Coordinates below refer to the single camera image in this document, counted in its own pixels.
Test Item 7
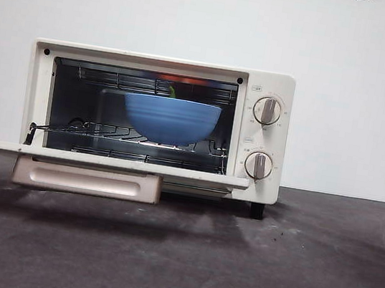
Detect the blue ribbed bowl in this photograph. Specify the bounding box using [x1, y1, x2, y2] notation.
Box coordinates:
[118, 91, 224, 153]

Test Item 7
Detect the glass oven door with handle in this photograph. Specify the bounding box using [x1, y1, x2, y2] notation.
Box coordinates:
[0, 140, 250, 218]

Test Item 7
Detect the round beige oven knob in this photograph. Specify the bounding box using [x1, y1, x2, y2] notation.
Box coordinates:
[242, 150, 275, 183]
[252, 95, 284, 128]

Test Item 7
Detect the metal wire oven rack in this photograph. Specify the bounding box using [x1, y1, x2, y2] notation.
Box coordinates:
[31, 113, 232, 160]

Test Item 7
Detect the cream Toshiba toaster oven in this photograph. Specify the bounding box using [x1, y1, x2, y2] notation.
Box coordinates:
[12, 37, 298, 222]

